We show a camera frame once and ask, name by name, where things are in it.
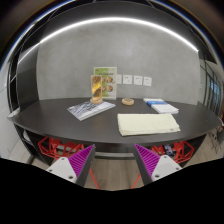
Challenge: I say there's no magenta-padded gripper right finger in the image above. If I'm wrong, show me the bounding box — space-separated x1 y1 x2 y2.
133 143 183 187

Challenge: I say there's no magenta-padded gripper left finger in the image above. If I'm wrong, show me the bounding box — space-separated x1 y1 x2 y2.
45 143 97 188

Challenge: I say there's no cream ribbed towel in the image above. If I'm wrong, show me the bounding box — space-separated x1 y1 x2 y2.
116 113 182 137

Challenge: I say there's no white booklet with blue band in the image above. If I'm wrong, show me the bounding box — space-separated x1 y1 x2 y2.
143 97 180 115

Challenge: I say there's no grey patterned magazine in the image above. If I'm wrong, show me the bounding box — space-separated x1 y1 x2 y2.
66 100 117 122

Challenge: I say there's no beige tape roll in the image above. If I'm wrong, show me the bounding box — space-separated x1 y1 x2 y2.
121 97 135 107

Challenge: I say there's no small sign on wooden base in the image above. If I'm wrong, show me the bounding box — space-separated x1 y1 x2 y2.
89 74 104 105

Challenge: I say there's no black-framed glass partition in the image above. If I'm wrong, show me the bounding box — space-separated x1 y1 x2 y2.
198 49 224 118

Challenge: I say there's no black shelf unit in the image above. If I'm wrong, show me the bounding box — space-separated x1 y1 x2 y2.
5 39 40 116

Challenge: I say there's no green acrylic sign stand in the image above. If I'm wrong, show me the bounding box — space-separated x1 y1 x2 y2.
93 66 118 101

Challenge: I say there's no curved ceiling light strip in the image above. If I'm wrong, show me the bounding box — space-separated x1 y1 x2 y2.
18 16 200 64

